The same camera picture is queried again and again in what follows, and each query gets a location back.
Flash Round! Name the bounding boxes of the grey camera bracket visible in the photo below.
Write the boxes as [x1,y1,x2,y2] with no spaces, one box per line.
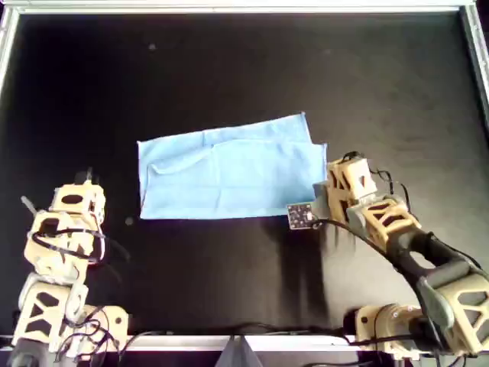
[19,195,41,217]
[311,181,333,222]

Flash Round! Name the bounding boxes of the black cable along table edge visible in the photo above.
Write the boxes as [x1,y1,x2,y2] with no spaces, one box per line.
[129,323,358,339]

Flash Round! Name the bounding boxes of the thin black right gripper wires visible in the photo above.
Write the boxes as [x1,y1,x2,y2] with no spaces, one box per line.
[342,151,412,207]

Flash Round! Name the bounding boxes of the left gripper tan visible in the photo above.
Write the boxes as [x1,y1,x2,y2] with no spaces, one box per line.
[51,167,106,225]

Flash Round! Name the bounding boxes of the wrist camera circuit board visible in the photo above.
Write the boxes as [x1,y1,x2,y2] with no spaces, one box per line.
[286,202,314,230]

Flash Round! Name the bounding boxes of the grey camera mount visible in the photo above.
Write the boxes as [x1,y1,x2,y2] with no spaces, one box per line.
[216,335,261,367]

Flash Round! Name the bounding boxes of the thick black camera cable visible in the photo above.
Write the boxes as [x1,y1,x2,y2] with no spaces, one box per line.
[311,219,444,345]

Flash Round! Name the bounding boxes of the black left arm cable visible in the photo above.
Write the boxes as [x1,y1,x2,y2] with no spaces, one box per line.
[30,219,131,276]

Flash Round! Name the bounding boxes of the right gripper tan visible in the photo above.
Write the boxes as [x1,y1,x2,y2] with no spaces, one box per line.
[313,157,377,222]

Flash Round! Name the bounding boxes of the aluminium table frame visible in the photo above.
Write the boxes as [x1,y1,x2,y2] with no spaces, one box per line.
[0,2,489,352]

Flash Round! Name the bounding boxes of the light blue cloth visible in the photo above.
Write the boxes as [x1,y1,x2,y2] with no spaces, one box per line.
[136,111,329,221]

